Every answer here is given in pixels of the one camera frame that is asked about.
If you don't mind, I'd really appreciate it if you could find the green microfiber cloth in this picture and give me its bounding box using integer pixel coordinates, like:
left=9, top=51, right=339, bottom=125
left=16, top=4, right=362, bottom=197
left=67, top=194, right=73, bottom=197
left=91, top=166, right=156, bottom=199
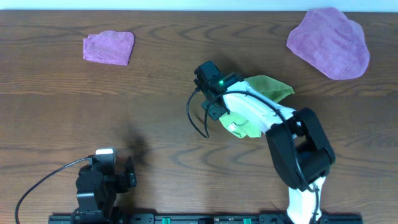
left=219, top=75, right=295, bottom=138

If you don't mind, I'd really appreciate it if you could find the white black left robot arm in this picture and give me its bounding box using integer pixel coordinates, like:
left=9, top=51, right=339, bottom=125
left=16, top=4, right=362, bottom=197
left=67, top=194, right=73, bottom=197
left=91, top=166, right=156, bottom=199
left=71, top=154, right=137, bottom=223

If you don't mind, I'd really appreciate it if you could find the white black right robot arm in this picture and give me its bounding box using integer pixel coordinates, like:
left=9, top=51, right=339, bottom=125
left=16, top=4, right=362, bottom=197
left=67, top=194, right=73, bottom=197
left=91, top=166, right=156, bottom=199
left=194, top=60, right=335, bottom=223

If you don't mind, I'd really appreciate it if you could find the small folded purple cloth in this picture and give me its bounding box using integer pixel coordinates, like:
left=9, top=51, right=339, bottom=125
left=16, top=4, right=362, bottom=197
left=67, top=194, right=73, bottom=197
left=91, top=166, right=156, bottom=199
left=83, top=30, right=135, bottom=66

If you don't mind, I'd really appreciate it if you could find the large purple cloth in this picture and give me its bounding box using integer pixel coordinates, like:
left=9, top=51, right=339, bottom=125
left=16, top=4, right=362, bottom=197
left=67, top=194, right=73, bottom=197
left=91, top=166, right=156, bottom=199
left=286, top=7, right=370, bottom=80

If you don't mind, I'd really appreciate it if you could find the black right camera cable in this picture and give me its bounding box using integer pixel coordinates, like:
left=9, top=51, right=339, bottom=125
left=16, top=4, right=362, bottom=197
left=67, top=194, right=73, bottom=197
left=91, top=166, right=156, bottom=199
left=186, top=87, right=321, bottom=223

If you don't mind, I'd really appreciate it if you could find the black camera cable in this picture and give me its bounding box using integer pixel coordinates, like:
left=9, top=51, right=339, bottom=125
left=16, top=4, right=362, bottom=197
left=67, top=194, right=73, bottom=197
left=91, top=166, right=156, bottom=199
left=14, top=157, right=91, bottom=224
left=186, top=87, right=321, bottom=223

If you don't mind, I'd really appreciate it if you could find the black left camera cable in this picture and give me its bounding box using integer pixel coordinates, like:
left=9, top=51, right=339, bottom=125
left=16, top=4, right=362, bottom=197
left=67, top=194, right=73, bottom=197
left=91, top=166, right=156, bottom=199
left=14, top=157, right=91, bottom=224

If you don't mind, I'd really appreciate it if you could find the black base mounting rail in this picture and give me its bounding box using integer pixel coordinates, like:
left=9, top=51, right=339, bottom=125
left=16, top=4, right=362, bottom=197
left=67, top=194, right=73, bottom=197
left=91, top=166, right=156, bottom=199
left=48, top=213, right=363, bottom=224

